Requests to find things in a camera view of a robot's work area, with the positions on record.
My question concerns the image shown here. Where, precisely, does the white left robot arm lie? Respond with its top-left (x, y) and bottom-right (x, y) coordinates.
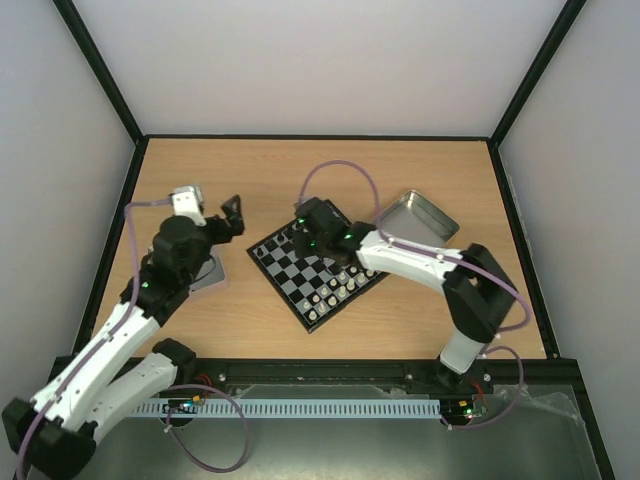
top-left (1, 186), bottom-right (244, 479)

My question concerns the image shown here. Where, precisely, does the black aluminium frame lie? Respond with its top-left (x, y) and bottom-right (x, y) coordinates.
top-left (0, 0), bottom-right (640, 480)

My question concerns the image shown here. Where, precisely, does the empty gold metal tin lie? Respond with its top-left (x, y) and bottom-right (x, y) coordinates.
top-left (376, 190), bottom-right (460, 247)

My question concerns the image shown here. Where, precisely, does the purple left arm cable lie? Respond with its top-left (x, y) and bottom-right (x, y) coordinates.
top-left (14, 197), bottom-right (174, 480)

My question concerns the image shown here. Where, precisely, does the light blue slotted cable duct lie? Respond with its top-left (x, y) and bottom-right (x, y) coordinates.
top-left (131, 398), bottom-right (441, 420)

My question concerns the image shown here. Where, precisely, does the pink tin with black pieces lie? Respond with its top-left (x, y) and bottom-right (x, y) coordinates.
top-left (189, 253), bottom-right (229, 295)

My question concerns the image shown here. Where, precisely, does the black and silver chessboard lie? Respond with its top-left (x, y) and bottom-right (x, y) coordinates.
top-left (247, 219), bottom-right (388, 333)

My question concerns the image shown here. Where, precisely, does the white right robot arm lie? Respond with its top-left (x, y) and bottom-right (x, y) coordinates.
top-left (293, 197), bottom-right (518, 392)

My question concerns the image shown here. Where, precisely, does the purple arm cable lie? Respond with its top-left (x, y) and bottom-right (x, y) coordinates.
top-left (14, 197), bottom-right (174, 480)
top-left (298, 159), bottom-right (531, 431)

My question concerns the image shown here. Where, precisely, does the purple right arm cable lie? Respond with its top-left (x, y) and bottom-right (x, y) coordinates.
top-left (298, 159), bottom-right (531, 431)

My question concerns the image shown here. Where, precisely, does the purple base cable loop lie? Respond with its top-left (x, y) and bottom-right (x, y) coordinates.
top-left (162, 382), bottom-right (250, 471)

